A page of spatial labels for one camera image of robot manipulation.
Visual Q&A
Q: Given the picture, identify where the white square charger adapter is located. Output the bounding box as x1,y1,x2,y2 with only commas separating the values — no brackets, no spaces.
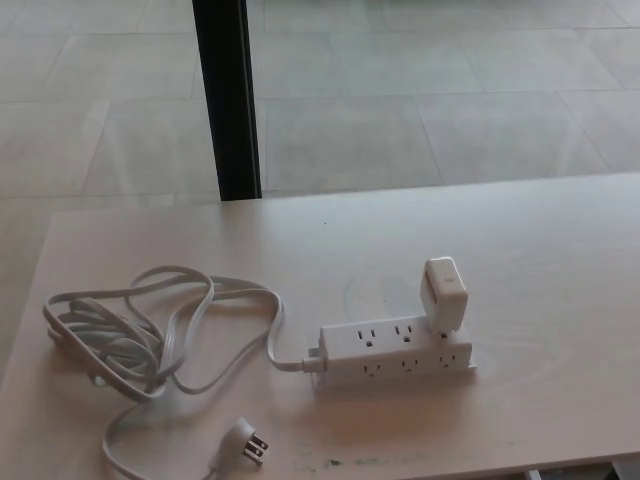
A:
421,257,470,335

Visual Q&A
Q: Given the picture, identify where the white six-outlet power strip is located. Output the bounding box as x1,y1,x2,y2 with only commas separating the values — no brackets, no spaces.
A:
308,313,482,395

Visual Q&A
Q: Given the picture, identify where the white power cord with plug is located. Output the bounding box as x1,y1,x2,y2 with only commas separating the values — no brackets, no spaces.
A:
42,265,321,480

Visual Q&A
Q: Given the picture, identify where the black vertical window frame post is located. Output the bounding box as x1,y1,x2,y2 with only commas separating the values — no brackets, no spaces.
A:
192,0,263,202

